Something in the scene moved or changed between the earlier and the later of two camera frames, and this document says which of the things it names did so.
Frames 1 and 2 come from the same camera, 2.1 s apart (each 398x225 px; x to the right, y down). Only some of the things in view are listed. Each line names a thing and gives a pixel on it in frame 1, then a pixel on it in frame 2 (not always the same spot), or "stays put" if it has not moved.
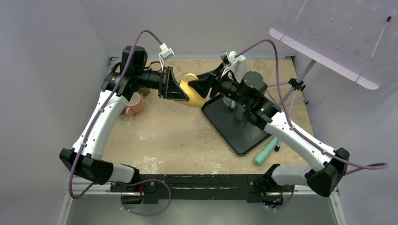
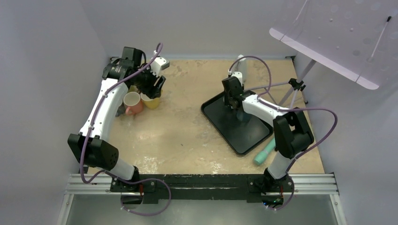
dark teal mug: [239, 112] stays put
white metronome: [241, 68] stays put
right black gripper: [202, 85] to [226, 100]
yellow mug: [195, 99] to [150, 103]
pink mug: [135, 106] stays put
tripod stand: [296, 85] stays put
